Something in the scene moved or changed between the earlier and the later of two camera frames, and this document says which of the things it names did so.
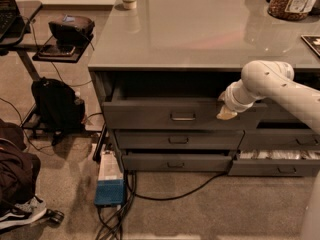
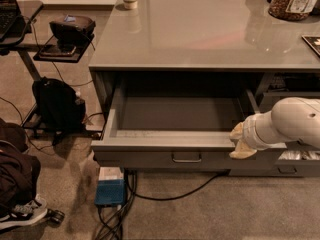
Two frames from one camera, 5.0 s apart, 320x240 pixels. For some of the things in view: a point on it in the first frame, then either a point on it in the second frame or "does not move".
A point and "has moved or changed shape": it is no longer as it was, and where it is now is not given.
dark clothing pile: (20, 170) does not move
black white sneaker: (23, 212) does not move
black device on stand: (73, 29) does not move
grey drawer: (174, 107) has moved or changed shape
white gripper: (232, 100) → (248, 132)
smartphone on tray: (57, 50) does not move
